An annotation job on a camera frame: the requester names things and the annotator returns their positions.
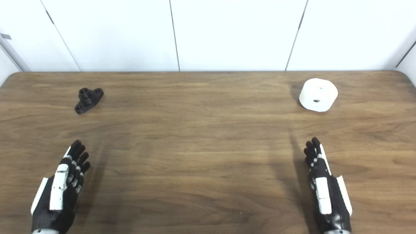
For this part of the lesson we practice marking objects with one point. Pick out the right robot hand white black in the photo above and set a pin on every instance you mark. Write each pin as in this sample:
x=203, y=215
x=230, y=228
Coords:
x=325, y=195

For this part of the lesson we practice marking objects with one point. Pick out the black flanged holder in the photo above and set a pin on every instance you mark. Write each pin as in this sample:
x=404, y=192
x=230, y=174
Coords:
x=87, y=99

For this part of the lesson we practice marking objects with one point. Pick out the round white piece with holes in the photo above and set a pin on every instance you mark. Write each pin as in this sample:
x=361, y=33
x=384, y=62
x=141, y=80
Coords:
x=317, y=94

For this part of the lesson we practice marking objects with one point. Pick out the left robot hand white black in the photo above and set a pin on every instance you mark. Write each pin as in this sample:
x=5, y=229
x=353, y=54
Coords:
x=58, y=191

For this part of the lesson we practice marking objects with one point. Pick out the small grey wall tag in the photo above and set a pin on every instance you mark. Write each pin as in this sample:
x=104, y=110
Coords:
x=6, y=36

